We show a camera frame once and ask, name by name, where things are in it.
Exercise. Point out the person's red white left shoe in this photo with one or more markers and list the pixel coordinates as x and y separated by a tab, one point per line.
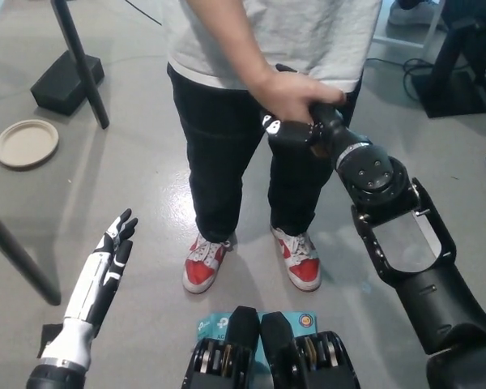
303	267

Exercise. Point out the person's red white shoe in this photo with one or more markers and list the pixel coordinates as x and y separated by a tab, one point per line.
303	267
200	271

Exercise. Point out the person in white t-shirt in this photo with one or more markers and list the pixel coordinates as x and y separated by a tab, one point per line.
316	36

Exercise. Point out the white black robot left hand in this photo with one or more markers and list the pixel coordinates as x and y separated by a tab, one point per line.
91	279

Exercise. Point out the beige paper plate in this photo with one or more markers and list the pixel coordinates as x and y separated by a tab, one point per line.
26	144

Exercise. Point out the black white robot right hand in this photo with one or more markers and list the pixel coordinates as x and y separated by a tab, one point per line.
328	129

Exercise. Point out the white sneaker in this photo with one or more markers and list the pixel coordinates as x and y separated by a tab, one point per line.
409	14

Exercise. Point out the black tape patch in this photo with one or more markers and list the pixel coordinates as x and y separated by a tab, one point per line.
48	334

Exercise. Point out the black equipment stand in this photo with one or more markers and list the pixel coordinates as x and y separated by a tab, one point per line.
449	93

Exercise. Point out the person's red white right shoe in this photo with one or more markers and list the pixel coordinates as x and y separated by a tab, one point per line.
200	271

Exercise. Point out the person's bare right hand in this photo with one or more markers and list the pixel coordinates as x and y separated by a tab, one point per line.
291	95

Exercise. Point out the black rectangular block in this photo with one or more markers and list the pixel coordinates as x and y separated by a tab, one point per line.
60	87

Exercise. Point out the white metal frame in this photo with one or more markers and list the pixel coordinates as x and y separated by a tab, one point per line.
431	34

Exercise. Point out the thin black table leg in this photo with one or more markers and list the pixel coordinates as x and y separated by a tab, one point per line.
83	69

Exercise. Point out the thick black table leg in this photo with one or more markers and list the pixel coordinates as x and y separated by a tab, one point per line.
20	261

